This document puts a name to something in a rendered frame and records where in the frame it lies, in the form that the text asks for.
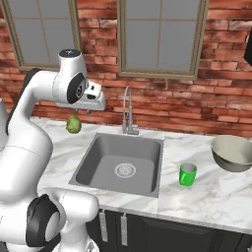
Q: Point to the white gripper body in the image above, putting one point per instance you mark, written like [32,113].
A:
[86,104]

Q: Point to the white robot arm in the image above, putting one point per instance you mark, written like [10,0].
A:
[26,154]

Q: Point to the grey sink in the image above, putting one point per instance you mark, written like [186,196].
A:
[119,164]

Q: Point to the green mug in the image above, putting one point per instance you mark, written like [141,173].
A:
[187,174]

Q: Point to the grey-green bowl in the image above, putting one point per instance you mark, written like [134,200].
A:
[232,153]

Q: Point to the dark open cabinet door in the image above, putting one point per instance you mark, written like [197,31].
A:
[248,49]

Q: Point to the green pear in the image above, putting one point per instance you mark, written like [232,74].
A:
[73,124]

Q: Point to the silver tap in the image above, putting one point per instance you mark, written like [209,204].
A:
[128,111]

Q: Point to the grey appliance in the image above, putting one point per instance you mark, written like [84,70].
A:
[3,124]

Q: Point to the window with tan frame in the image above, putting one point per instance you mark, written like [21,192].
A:
[42,32]
[160,36]

